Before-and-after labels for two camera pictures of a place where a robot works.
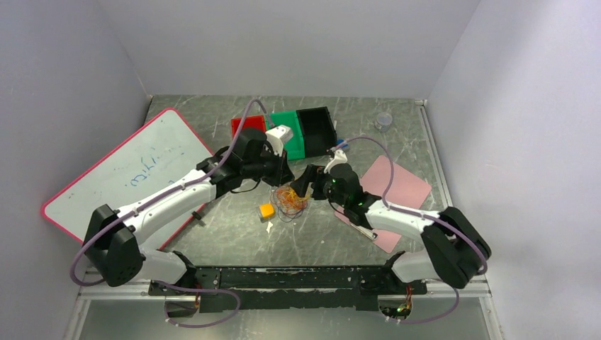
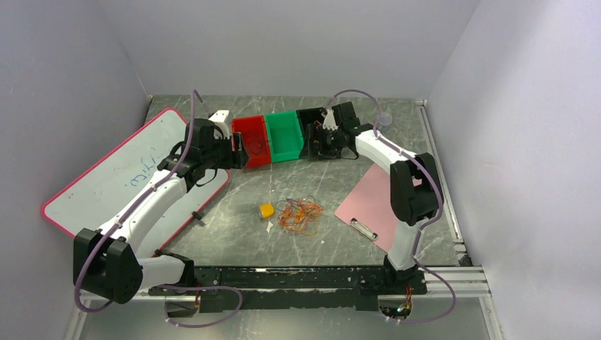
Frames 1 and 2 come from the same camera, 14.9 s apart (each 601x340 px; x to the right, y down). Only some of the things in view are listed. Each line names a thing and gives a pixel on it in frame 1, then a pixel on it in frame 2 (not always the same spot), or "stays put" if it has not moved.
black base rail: (230, 288) stays put
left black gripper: (283, 173) -> (236, 159)
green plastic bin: (295, 146) stays put
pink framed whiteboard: (164, 147) stays put
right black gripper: (312, 173) -> (317, 132)
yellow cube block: (267, 210) stays put
